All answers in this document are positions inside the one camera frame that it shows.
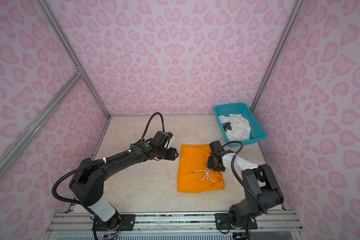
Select orange shorts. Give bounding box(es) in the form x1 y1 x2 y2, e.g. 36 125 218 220
178 144 225 194

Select white patterned garment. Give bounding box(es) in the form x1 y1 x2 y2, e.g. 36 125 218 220
218 114 252 142

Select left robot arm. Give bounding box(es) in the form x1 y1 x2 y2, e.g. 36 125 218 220
69 142 179 232

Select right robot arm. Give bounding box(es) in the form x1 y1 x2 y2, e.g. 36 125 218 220
207 151 284 229

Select white drawstring cord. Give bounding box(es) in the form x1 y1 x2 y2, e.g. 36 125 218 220
189 167 217 184

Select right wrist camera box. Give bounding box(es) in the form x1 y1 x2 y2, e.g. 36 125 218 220
209 141 225 157

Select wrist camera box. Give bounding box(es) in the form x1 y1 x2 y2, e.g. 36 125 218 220
150 131 173 149
209 141 225 157

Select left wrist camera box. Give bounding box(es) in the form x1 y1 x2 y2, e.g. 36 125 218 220
150 131 173 149

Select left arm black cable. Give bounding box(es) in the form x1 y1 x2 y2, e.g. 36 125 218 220
51 112 166 240

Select aluminium frame post left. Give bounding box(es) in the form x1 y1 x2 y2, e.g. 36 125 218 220
35 0 111 120

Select aluminium frame post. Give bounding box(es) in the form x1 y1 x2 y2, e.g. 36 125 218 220
35 0 111 120
250 0 307 113

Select aluminium frame post right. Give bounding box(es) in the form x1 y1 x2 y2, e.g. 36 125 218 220
250 0 307 113

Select aluminium diagonal frame bar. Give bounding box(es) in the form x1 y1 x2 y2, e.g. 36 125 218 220
0 71 83 180

